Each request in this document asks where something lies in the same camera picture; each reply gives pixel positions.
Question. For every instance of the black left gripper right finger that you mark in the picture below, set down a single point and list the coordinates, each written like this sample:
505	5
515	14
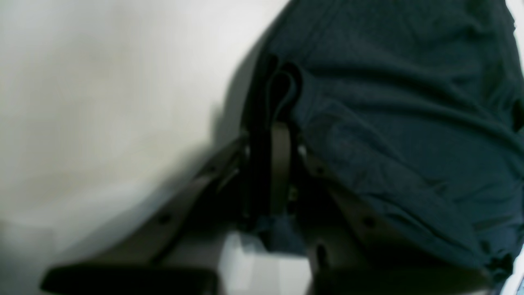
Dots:
352	250

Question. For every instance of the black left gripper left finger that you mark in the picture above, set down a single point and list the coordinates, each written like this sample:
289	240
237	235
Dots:
178	250

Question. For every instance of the black long-sleeve t-shirt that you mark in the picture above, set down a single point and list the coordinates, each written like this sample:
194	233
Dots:
417	107

